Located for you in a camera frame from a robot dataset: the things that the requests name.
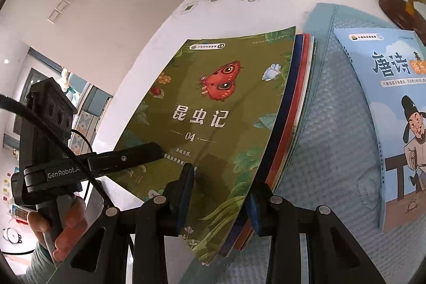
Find pale blue cartoon scholar book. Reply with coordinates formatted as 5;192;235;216
334;27;426;234

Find white wall switch plate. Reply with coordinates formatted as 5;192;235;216
47;0;79;23

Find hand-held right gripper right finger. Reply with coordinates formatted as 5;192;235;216
246;183;388;284

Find person's left hand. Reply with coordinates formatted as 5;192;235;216
27;196;88;262

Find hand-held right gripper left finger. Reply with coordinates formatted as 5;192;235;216
45;163;195;284

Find person's left forearm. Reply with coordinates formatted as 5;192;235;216
25;242;58;284

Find medium blue book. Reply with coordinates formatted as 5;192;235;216
218;34;305;256

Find thin red book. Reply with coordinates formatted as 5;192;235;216
233;33;313;251

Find olive green butterfly book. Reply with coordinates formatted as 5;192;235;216
110;26;297;265

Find blue quilted mat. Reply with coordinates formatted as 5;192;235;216
181;3;426;284

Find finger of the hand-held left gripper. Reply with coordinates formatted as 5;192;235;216
81;142;163;175

